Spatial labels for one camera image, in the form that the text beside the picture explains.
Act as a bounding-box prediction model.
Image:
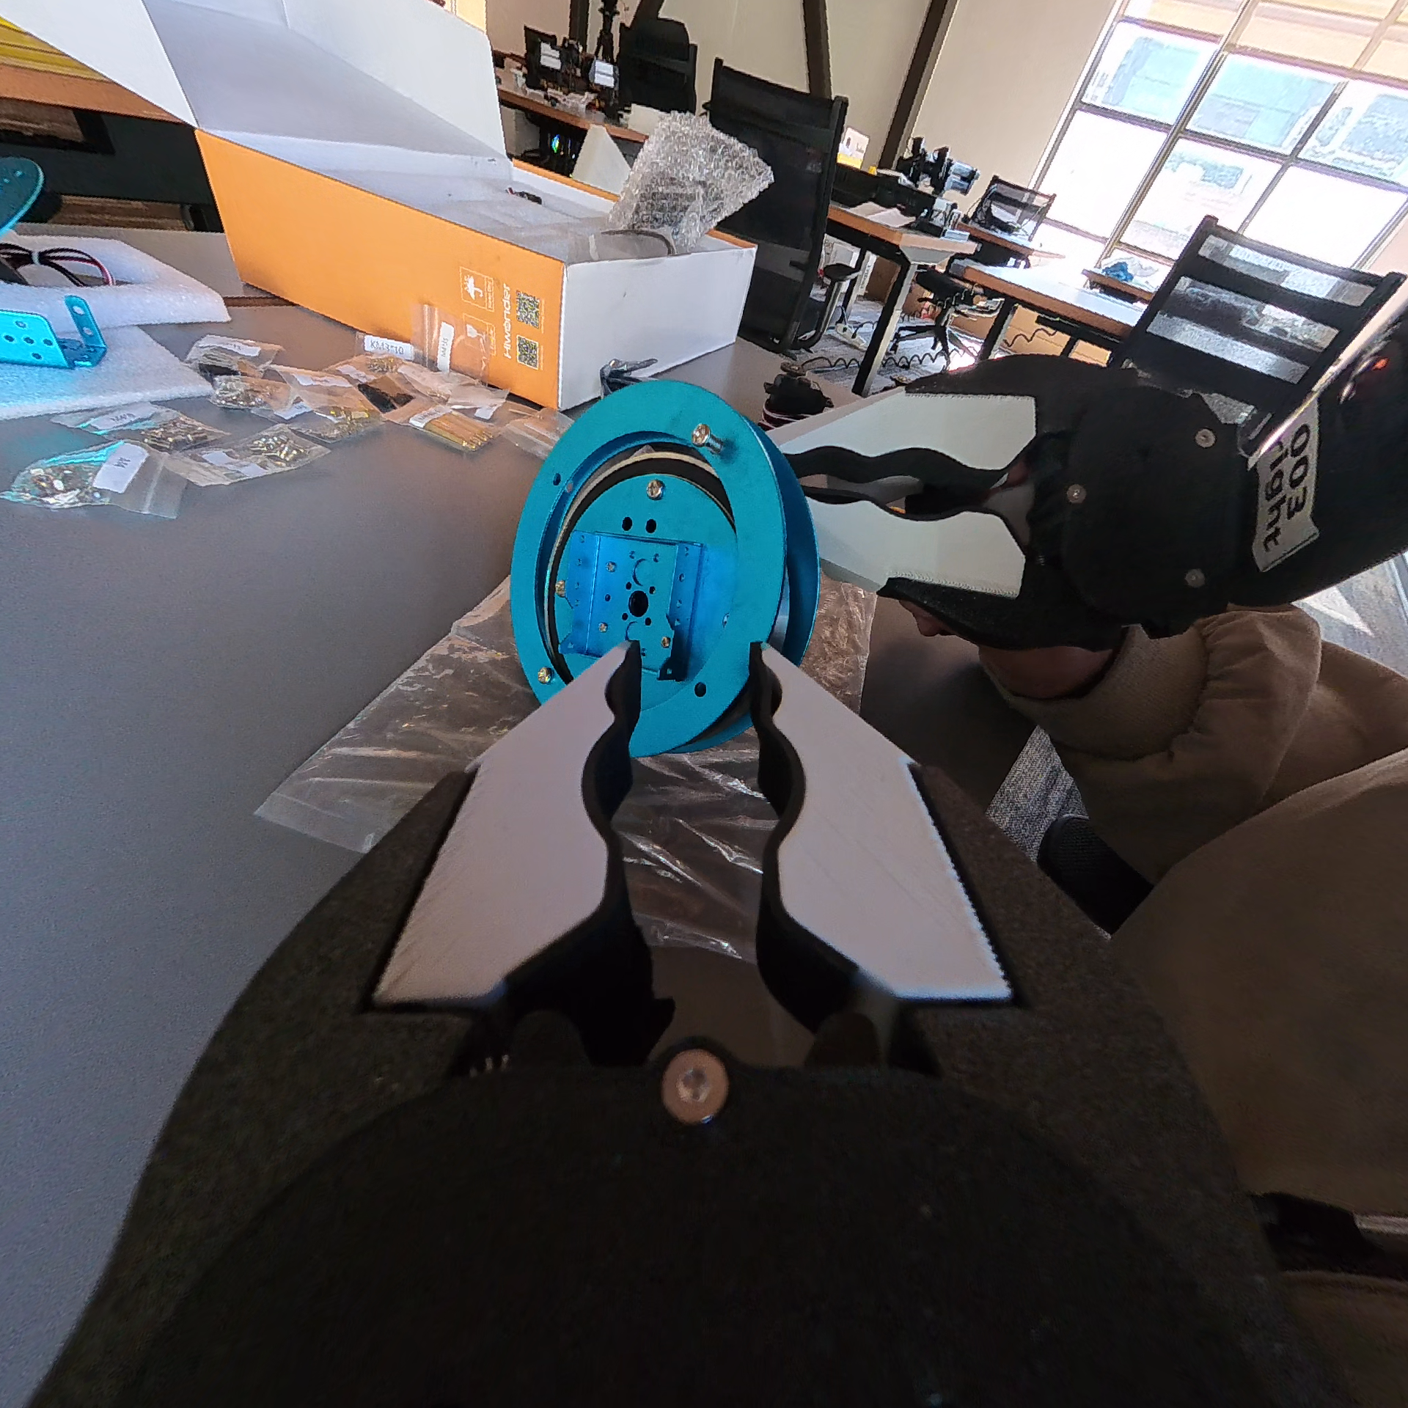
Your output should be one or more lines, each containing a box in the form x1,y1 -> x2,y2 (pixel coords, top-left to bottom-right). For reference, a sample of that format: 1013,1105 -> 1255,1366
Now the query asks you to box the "blue perforated bracket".
0,294 -> 111,371

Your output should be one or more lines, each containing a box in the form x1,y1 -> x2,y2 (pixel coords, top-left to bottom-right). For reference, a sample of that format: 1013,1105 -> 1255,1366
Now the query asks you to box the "large window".
1034,0 -> 1408,277

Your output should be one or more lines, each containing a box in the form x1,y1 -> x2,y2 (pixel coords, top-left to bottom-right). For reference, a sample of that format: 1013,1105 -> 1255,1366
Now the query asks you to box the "black red servo cable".
0,244 -> 119,291

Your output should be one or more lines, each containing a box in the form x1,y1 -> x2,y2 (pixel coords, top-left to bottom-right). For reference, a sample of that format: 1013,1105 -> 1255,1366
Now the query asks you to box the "wooden background table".
824,203 -> 981,398
950,258 -> 1151,365

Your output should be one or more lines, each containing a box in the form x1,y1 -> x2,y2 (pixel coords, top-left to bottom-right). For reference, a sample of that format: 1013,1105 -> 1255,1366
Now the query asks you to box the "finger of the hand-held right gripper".
767,390 -> 1043,508
802,489 -> 1034,603

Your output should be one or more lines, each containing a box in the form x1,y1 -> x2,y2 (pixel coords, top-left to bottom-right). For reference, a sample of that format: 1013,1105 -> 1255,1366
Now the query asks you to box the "black servo motor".
758,368 -> 840,436

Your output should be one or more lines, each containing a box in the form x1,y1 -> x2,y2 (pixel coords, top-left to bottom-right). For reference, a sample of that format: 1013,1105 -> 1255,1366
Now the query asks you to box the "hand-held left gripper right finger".
748,641 -> 1013,1066

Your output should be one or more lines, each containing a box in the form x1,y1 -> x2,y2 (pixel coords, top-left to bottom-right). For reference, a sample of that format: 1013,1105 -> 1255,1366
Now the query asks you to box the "teal round turntable base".
509,379 -> 823,758

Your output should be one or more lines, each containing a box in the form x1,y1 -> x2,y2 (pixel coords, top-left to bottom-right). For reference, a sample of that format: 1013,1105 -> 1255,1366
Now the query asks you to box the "person's beige jacket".
1110,748 -> 1408,1408

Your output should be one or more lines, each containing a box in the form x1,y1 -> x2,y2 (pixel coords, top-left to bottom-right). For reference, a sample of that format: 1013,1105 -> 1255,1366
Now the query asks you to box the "large clear plastic bag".
255,577 -> 878,964

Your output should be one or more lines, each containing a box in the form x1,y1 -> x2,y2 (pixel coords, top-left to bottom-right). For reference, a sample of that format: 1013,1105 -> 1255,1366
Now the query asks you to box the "orange cardboard box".
0,0 -> 761,414

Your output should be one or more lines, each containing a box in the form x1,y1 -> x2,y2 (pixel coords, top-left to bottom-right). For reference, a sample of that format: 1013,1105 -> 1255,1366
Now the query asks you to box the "person's right hand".
896,603 -> 1122,704

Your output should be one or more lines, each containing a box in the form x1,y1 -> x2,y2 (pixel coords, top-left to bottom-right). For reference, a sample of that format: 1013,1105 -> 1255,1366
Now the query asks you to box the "white computer case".
569,123 -> 634,198

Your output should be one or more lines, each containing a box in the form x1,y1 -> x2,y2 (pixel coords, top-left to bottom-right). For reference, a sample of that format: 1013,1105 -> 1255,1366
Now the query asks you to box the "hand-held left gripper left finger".
371,641 -> 675,1066

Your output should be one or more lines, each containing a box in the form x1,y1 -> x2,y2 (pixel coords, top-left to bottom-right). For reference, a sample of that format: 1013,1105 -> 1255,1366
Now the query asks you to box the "camera on tripod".
522,0 -> 623,106

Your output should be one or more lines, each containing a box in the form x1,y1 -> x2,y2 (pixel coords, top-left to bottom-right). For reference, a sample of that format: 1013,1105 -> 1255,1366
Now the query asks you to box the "black chair armrest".
1037,814 -> 1157,937

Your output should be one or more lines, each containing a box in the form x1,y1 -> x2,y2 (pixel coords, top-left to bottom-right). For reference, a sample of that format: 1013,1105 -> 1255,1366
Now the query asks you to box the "pile of small parts bags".
3,305 -> 576,521

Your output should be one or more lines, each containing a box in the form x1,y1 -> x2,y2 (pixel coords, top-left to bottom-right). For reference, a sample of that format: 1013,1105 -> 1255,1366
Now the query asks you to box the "bubble wrap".
604,110 -> 776,257

